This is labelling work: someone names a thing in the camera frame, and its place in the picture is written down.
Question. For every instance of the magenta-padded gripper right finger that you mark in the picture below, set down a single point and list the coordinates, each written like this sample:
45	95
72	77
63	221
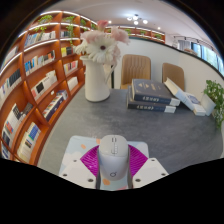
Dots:
150	171

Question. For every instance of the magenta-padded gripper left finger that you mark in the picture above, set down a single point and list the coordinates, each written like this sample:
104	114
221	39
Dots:
78	173

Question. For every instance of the white computer mouse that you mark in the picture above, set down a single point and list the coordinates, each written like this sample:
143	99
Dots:
113	160

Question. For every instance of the pastel printed mouse pad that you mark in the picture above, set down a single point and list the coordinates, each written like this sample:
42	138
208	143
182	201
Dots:
78	146

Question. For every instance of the dark grey hardcover book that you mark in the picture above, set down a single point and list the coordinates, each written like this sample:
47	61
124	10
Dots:
150	90
146	106

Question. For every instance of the white book with blue cover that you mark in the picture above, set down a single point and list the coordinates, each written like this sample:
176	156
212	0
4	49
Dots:
196	105

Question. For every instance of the orange wooden bookshelf unit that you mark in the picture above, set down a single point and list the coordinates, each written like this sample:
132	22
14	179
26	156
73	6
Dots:
26	100

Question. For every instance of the green plant in white pot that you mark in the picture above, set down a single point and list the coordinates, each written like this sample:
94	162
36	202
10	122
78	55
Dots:
208	103

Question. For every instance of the white vase with pink flowers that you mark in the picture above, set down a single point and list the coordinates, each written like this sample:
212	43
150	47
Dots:
95	83

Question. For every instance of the tan upholstered chair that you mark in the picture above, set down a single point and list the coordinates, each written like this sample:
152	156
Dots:
174	75
135	70

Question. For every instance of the glass window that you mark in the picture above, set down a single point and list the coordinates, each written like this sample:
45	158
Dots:
206	55

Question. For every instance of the ceiling light cluster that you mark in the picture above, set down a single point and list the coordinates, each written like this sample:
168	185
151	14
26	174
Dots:
136	19

